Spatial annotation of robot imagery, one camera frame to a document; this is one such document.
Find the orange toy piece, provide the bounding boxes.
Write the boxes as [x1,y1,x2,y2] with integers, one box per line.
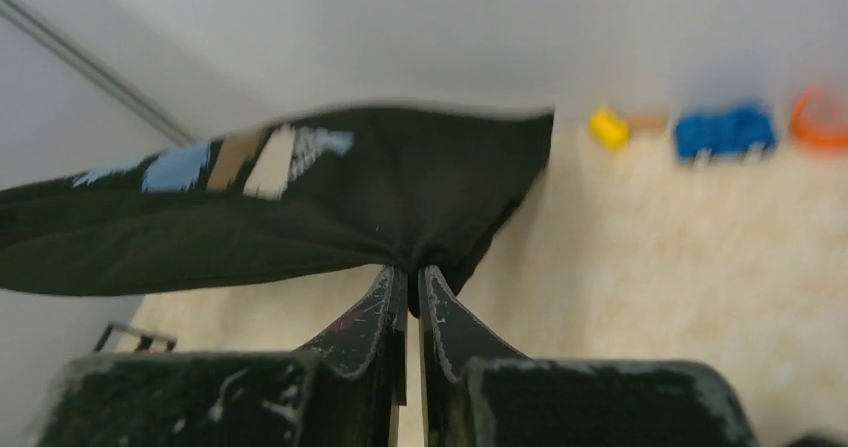
[789,83,847,153]

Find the tan wooden block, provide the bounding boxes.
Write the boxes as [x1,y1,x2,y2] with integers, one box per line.
[624,113,669,135]

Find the yellow toy block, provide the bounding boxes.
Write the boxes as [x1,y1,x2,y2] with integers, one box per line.
[588,107,630,151]

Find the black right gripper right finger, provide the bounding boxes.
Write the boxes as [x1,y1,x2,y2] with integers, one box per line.
[418,266,757,446]

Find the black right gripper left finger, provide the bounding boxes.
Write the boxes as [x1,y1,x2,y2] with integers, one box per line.
[29,267,407,446]

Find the black printed t-shirt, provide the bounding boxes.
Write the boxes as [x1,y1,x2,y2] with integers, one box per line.
[1,107,554,297]

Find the blue toy car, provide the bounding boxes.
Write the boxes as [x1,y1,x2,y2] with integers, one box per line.
[672,103,778,165]

